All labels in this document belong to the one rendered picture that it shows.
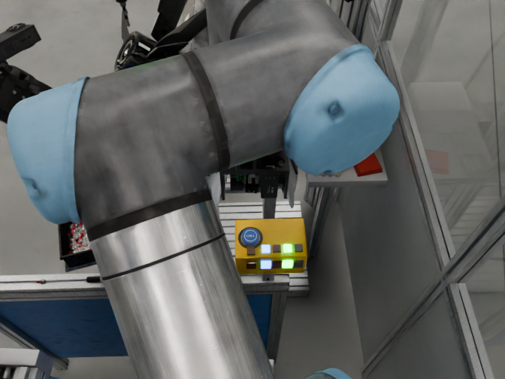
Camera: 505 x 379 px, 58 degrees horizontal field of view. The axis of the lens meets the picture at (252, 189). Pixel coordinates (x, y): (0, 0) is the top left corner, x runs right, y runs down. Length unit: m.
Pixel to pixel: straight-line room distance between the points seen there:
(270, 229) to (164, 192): 0.81
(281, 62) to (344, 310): 1.92
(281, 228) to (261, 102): 0.80
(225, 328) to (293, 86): 0.14
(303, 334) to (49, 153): 1.89
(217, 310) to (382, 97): 0.15
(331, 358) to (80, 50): 2.43
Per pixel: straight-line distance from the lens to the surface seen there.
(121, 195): 0.25
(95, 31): 3.47
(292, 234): 1.05
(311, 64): 0.27
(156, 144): 0.25
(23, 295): 1.39
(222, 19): 0.35
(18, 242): 2.51
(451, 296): 1.16
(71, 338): 1.80
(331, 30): 0.29
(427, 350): 1.34
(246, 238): 1.02
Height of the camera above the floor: 1.99
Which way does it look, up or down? 56 degrees down
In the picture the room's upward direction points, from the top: straight up
